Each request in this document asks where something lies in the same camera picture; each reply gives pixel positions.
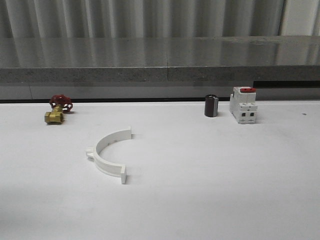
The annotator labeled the black cylindrical capacitor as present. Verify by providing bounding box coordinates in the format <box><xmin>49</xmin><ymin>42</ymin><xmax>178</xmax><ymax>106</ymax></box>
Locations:
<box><xmin>204</xmin><ymin>94</ymin><xmax>219</xmax><ymax>118</ymax></box>

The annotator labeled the grey stone countertop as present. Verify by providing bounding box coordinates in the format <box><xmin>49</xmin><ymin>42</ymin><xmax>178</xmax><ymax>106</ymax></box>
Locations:
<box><xmin>0</xmin><ymin>36</ymin><xmax>320</xmax><ymax>88</ymax></box>

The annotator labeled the white half-ring pipe clamp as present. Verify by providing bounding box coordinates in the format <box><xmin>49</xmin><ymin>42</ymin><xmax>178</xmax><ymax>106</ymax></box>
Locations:
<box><xmin>85</xmin><ymin>126</ymin><xmax>132</xmax><ymax>185</ymax></box>

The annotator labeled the white circuit breaker red switch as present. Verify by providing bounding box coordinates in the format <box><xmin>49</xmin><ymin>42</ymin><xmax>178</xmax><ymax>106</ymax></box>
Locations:
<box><xmin>229</xmin><ymin>86</ymin><xmax>258</xmax><ymax>124</ymax></box>

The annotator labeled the brass valve red handwheel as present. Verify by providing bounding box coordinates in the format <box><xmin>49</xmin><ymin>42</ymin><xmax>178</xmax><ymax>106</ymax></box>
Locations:
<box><xmin>44</xmin><ymin>94</ymin><xmax>73</xmax><ymax>124</ymax></box>

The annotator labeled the grey pleated curtain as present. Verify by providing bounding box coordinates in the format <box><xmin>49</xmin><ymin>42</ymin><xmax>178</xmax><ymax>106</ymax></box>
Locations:
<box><xmin>0</xmin><ymin>0</ymin><xmax>286</xmax><ymax>38</ymax></box>

